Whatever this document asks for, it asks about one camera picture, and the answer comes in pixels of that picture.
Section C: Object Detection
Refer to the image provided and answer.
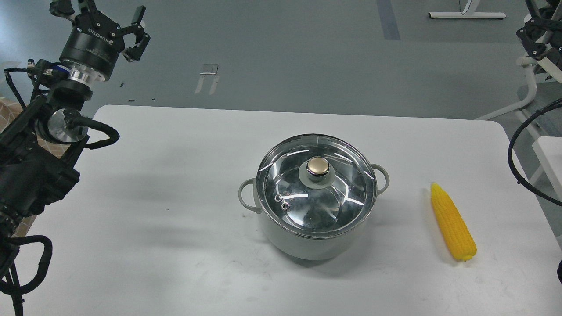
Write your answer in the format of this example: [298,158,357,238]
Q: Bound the white stand base top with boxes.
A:
[428,0,507,20]

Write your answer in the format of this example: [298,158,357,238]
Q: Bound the yellow corn cob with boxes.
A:
[430,182,476,262]

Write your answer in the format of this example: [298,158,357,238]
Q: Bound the white steel cooking pot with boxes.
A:
[238,134,390,260]

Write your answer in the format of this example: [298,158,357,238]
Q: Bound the black cable right side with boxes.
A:
[508,99,562,208]

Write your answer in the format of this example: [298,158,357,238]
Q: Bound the white table frame right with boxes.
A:
[473,56,562,202]

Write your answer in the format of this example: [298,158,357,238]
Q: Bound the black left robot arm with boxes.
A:
[0,0,150,316]

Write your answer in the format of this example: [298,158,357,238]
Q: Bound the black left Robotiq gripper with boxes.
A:
[49,0,151,81]

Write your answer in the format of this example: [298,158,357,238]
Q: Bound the glass pot lid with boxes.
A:
[254,134,389,239]

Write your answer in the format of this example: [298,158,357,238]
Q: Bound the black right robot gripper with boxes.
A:
[516,0,562,64]

